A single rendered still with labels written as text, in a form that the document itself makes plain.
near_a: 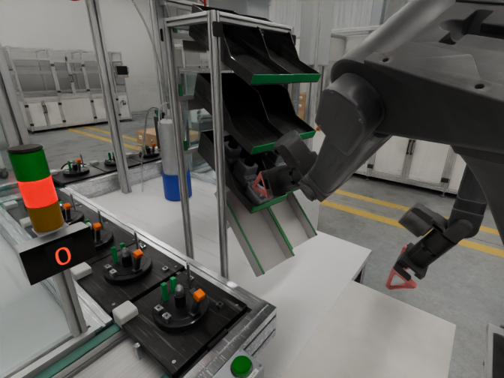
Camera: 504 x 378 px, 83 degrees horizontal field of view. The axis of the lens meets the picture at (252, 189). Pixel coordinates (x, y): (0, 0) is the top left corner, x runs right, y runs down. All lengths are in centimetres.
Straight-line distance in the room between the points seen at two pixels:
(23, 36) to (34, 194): 1087
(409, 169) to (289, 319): 375
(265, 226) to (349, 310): 36
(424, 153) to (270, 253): 368
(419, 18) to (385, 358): 81
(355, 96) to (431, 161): 423
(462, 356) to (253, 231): 167
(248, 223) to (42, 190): 54
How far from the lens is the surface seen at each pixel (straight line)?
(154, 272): 95
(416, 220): 81
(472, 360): 229
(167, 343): 75
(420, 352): 96
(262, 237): 90
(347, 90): 19
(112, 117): 174
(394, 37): 20
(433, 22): 20
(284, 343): 87
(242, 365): 70
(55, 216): 65
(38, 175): 62
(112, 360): 84
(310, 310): 96
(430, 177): 447
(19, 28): 1145
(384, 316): 101
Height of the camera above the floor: 154
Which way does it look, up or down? 23 degrees down
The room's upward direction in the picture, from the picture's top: straight up
